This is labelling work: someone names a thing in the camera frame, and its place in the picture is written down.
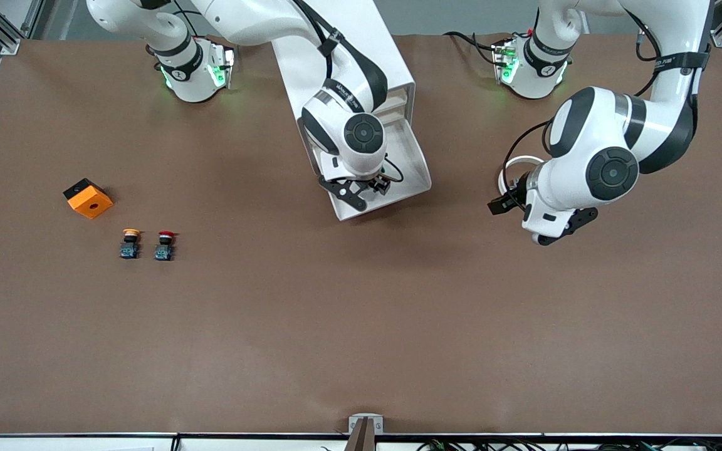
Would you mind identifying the orange black button box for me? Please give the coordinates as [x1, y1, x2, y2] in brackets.
[63, 179, 114, 220]

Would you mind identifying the white curved plastic clip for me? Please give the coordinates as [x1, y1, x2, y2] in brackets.
[498, 154, 550, 200]

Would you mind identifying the black base power cable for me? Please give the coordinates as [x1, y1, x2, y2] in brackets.
[442, 30, 500, 66]

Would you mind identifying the red push button switch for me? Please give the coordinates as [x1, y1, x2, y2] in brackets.
[154, 231, 180, 262]

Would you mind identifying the grey metal bracket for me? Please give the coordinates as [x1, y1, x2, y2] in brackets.
[348, 413, 384, 451]

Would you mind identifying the orange push button switch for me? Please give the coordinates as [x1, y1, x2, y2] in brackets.
[119, 229, 143, 260]

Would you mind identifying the brown post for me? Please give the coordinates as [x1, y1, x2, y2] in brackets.
[344, 418, 378, 451]

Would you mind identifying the white table edge rail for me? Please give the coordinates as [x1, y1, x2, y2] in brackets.
[0, 431, 722, 451]

